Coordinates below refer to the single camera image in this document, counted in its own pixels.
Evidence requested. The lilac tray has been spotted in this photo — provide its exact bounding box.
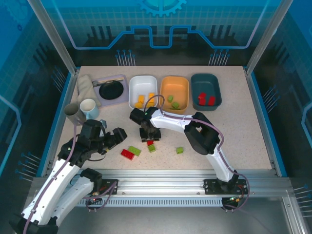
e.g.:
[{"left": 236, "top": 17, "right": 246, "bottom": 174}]
[{"left": 94, "top": 74, "right": 129, "bottom": 108}]

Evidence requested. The orange plastic bin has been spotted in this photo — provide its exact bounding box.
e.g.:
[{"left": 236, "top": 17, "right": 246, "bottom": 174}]
[{"left": 160, "top": 76, "right": 190, "bottom": 113}]

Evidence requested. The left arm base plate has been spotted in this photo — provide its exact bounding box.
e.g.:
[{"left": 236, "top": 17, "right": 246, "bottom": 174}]
[{"left": 92, "top": 179, "right": 119, "bottom": 195}]

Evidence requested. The aluminium front rail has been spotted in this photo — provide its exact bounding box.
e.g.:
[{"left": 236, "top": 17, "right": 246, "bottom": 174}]
[{"left": 31, "top": 169, "right": 292, "bottom": 198}]

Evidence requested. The controller board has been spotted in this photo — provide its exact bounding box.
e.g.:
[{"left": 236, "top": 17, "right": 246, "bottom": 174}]
[
  {"left": 223, "top": 195, "right": 246, "bottom": 207},
  {"left": 85, "top": 195, "right": 103, "bottom": 205}
]

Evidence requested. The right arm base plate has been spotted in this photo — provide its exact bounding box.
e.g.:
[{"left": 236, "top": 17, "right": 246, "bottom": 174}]
[{"left": 203, "top": 178, "right": 249, "bottom": 195}]

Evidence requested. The left controller board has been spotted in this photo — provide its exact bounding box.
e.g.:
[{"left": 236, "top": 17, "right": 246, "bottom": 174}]
[{"left": 85, "top": 195, "right": 103, "bottom": 205}]

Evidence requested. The gray cup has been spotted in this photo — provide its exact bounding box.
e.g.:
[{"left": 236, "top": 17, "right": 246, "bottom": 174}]
[{"left": 63, "top": 102, "right": 86, "bottom": 125}]

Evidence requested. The black round plate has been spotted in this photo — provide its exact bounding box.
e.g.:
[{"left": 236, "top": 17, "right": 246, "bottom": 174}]
[{"left": 98, "top": 80, "right": 124, "bottom": 100}]

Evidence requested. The right controller board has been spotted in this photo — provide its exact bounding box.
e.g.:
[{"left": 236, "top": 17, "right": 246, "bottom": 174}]
[{"left": 223, "top": 195, "right": 246, "bottom": 207}]

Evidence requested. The long red lego brick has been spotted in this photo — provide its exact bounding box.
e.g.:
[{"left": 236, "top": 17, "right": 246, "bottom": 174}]
[{"left": 120, "top": 149, "right": 136, "bottom": 161}]

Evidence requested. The white plastic bin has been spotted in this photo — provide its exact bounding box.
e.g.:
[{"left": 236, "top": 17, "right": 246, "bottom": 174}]
[{"left": 128, "top": 75, "right": 158, "bottom": 113}]

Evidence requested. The dark teal plastic bin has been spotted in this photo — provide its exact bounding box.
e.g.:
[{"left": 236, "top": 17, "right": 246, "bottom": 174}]
[{"left": 190, "top": 73, "right": 222, "bottom": 112}]

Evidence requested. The blue table edge strip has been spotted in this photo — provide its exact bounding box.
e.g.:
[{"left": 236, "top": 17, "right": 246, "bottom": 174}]
[
  {"left": 36, "top": 72, "right": 74, "bottom": 177},
  {"left": 250, "top": 72, "right": 288, "bottom": 177}
]

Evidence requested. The beige folded towel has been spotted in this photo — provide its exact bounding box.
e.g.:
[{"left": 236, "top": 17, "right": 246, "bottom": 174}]
[{"left": 77, "top": 75, "right": 102, "bottom": 108}]

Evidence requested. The aluminium frame post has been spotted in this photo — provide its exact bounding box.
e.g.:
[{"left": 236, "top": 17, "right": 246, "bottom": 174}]
[
  {"left": 27, "top": 0, "right": 80, "bottom": 75},
  {"left": 245, "top": 0, "right": 293, "bottom": 75}
]

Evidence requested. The white light-blue mug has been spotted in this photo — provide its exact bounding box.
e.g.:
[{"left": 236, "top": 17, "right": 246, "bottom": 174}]
[{"left": 79, "top": 98, "right": 108, "bottom": 129}]

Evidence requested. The white slotted cable duct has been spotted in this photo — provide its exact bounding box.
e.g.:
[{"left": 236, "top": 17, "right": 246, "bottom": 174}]
[{"left": 73, "top": 196, "right": 224, "bottom": 207}]

